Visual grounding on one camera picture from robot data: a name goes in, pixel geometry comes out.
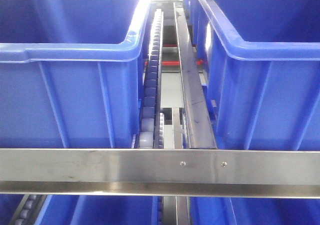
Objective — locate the grey roller track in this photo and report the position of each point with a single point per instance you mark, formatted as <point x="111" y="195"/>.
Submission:
<point x="151" y="123"/>

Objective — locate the blue bin front left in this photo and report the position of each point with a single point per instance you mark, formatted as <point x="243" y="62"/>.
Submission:
<point x="71" y="72"/>

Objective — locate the blue bin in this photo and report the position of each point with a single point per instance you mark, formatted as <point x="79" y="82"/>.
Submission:
<point x="71" y="72"/>
<point x="261" y="60"/>
<point x="254" y="211"/>
<point x="99" y="210"/>

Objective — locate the blue bin front right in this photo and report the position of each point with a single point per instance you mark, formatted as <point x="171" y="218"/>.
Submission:
<point x="261" y="60"/>

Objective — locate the blue bin lower right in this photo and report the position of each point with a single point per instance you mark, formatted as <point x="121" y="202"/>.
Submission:
<point x="254" y="211"/>

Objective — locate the blue bin lower left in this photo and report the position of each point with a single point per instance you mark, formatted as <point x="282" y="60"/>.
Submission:
<point x="99" y="210"/>

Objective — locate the steel divider rail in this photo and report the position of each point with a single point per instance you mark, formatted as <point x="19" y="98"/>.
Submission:
<point x="200" y="133"/>

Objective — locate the steel shelf front rail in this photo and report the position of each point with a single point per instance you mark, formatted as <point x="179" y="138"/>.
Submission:
<point x="168" y="172"/>

